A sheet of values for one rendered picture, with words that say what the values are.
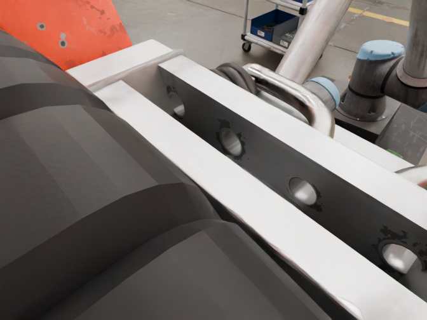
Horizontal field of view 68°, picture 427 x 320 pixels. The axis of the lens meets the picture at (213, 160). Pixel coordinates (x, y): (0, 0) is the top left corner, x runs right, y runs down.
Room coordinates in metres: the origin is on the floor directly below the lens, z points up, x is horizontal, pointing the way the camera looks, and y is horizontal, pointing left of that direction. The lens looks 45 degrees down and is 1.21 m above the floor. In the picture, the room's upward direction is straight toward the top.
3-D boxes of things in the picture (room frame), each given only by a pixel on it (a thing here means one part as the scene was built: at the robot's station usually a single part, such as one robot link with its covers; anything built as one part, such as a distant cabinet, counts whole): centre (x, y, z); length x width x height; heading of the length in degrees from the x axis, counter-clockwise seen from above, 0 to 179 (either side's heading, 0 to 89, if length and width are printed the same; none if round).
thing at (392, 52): (1.13, -0.64, 0.58); 0.17 x 0.15 x 0.18; 37
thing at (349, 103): (1.13, -0.63, 0.45); 0.19 x 0.19 x 0.10
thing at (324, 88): (0.62, -0.23, 0.77); 0.12 x 0.09 x 0.10; 129
